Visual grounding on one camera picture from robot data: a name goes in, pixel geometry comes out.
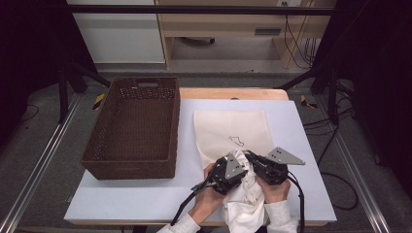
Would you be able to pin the wooden table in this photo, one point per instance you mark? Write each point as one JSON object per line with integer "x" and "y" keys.
{"x": 226, "y": 93}

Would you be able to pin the black curtain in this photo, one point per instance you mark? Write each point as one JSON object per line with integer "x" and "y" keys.
{"x": 379, "y": 81}
{"x": 29, "y": 48}

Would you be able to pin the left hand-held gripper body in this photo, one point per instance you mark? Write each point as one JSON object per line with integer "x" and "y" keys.
{"x": 231, "y": 168}

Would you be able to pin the white table board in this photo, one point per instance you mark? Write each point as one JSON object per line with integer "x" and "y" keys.
{"x": 129, "y": 200}

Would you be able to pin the black tripod stand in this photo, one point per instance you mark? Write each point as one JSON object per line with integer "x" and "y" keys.
{"x": 333, "y": 97}
{"x": 63, "y": 93}

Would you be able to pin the white cloth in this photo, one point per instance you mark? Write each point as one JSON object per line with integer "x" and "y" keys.
{"x": 244, "y": 200}

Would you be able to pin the white cabinet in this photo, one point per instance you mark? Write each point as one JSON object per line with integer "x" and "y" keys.
{"x": 123, "y": 39}

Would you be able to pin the person's left hand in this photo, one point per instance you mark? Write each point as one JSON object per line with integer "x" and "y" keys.
{"x": 207, "y": 197}

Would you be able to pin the aluminium floor rail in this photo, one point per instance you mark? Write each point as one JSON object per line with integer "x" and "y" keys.
{"x": 356, "y": 181}
{"x": 39, "y": 168}

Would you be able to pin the light wooden desk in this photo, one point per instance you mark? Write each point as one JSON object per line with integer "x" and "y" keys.
{"x": 226, "y": 24}

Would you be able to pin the brown woven basket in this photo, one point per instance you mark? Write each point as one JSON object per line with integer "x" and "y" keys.
{"x": 136, "y": 129}

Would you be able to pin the yellow black tape piece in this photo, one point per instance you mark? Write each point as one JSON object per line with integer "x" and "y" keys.
{"x": 306, "y": 103}
{"x": 98, "y": 101}

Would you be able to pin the person's right hand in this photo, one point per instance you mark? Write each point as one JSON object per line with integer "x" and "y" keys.
{"x": 273, "y": 192}

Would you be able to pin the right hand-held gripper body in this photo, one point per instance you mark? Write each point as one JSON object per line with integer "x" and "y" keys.
{"x": 275, "y": 165}

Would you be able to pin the black horizontal bar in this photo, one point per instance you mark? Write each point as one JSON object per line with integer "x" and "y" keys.
{"x": 194, "y": 9}

